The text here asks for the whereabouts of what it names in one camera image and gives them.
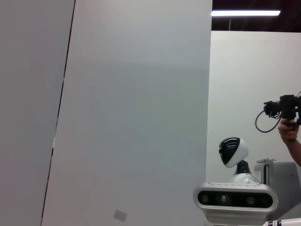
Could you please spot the bare person forearm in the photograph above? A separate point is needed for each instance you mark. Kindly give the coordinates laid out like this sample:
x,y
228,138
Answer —
x,y
295,151

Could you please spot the long ceiling light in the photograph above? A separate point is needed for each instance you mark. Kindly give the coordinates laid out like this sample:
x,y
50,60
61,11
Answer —
x,y
245,13

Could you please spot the black handheld camera rig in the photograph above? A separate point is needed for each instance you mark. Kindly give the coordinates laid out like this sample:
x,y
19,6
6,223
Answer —
x,y
288,106

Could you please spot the white humanoid robot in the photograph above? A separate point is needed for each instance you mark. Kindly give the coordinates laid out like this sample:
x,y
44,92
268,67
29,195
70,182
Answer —
x,y
242,148

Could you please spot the bare person hand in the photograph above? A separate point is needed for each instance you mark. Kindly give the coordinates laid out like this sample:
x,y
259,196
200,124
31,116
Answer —
x,y
288,133

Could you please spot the grey metal stand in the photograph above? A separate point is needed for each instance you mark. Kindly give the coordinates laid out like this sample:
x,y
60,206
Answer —
x,y
282,179

